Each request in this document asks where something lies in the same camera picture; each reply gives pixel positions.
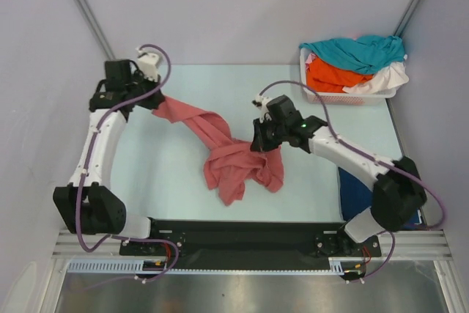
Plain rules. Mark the pink polo shirt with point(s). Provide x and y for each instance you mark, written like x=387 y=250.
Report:
x=230 y=162

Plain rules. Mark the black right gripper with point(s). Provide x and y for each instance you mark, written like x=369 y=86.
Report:
x=259 y=144

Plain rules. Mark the teal t shirt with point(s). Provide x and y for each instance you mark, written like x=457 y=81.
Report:
x=365 y=55

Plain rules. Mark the orange t shirt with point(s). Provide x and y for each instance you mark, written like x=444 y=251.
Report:
x=323 y=77

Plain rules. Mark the white t shirt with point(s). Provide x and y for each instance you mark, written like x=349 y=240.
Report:
x=390 y=77

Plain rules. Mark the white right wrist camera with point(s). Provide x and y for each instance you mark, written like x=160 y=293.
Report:
x=261 y=102

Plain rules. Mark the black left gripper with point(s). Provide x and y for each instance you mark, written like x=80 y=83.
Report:
x=157 y=98

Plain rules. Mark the white slotted cable duct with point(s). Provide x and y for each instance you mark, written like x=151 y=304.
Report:
x=147 y=267

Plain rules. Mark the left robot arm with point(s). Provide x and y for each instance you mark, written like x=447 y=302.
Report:
x=128 y=83

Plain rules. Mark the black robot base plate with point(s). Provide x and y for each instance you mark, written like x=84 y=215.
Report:
x=270 y=246

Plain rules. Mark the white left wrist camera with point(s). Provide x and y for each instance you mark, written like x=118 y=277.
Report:
x=148 y=64

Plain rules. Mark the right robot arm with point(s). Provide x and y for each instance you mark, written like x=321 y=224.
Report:
x=318 y=138

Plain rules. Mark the white plastic laundry basket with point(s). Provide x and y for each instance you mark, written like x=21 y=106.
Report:
x=344 y=98

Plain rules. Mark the folded navy blue shirt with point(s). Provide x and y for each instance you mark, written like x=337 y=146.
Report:
x=355 y=192

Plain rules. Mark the aluminium frame rail front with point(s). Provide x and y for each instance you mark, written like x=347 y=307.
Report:
x=413 y=246

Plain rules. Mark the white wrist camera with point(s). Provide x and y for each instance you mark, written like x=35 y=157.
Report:
x=261 y=102
x=148 y=64

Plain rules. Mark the aluminium frame post left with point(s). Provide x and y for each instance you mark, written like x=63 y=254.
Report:
x=95 y=28

